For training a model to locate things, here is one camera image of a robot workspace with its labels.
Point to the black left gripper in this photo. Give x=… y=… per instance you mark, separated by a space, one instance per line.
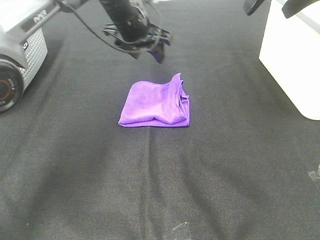
x=133 y=33

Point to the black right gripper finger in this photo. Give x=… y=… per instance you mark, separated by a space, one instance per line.
x=250 y=6
x=292 y=7

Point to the purple microfiber towel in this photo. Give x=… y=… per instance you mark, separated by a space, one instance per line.
x=151 y=104

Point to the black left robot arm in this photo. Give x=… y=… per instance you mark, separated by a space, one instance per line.
x=19 y=19

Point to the white plastic bin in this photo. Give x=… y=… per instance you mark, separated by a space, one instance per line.
x=290 y=51

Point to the grey perforated plastic basket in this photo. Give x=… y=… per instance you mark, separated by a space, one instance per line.
x=35 y=52

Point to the black fabric table cover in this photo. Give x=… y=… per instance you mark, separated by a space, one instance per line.
x=68 y=171

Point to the clear tape piece right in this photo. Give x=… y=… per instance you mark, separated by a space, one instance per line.
x=315 y=177

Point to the clear tape piece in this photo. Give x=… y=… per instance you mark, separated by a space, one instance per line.
x=181 y=232
x=315 y=177

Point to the clear tape piece bottom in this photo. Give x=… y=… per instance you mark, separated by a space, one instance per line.
x=181 y=232

